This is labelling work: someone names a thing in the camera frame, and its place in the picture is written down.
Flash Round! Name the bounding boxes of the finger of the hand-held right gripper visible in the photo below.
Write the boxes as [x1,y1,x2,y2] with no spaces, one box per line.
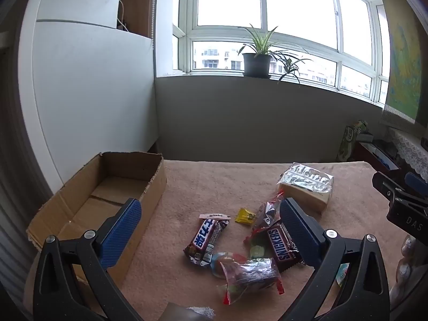
[372,171,418,208]
[404,171,428,196]

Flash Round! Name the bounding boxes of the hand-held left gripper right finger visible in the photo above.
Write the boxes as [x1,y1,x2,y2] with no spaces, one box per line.
[279,197,392,321]

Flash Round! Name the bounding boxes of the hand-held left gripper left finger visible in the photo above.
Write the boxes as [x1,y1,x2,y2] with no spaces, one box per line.
[32,198,144,321]

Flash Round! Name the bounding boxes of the brown chocolate bar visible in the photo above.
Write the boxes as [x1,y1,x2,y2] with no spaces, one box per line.
[266,222,306,274]

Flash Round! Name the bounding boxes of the green candy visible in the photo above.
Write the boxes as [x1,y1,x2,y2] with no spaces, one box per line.
[249,244,268,260]

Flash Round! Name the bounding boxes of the cardboard box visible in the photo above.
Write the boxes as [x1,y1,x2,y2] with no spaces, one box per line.
[26,151,167,286]

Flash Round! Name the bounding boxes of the clear red packet dark plums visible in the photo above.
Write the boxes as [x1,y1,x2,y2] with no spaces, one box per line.
[217,257,285,305]

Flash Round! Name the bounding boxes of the chocolate bar with blue label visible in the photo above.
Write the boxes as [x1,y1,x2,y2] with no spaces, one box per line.
[183,219,230,268]

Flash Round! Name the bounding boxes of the blue rimmed jelly cup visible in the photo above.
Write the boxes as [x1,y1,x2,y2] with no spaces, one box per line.
[211,252,248,280]

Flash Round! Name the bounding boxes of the person's right hand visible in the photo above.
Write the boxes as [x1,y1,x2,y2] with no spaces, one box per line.
[389,234,418,308]

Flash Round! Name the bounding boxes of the blue and white box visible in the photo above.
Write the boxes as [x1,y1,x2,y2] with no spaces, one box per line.
[369,140,400,171]

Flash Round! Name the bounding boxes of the white lace cloth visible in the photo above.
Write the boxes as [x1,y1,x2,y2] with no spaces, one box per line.
[388,127,428,178]

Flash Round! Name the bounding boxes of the dark wooden side table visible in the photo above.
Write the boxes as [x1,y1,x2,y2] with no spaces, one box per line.
[353,140,403,176]

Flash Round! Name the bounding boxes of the clear red packet dark rings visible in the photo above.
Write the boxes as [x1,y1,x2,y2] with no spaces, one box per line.
[252,190,285,231]

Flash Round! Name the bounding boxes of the cake in clear wrapper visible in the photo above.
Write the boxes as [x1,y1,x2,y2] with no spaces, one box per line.
[276,162,335,213]

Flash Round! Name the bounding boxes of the small yellow candy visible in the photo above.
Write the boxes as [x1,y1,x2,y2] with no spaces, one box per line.
[235,208,256,225]

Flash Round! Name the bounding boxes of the green printed bag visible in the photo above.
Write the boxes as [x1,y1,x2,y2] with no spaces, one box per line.
[337,120,368,162]

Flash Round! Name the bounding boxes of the pink wrapped candy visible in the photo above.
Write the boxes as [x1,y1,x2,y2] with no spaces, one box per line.
[199,213,231,223]

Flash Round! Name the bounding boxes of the pink blanket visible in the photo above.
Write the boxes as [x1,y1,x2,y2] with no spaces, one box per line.
[23,159,407,321]

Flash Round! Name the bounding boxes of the grey plastic packet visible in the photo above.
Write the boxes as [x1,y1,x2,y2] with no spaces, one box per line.
[160,303,215,321]

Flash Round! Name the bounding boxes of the white louvered door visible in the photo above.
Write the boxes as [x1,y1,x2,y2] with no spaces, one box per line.
[0,160,45,308]

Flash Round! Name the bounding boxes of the white cabinet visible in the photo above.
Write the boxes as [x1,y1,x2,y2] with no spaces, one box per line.
[18,0,159,188]

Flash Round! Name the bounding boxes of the potted spider plant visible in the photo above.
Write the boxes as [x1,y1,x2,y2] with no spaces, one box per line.
[237,24,314,85]

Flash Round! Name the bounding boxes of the white framed window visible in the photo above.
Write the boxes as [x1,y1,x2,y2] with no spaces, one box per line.
[172,0,390,108]

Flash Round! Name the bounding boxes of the wooden shelf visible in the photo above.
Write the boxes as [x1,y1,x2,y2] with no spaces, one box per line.
[117,0,154,39]

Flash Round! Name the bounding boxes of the wall poster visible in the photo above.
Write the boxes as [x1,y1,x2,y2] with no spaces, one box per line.
[373,0,428,128]

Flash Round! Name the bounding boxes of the white cable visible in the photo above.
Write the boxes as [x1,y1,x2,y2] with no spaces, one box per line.
[116,0,137,31]

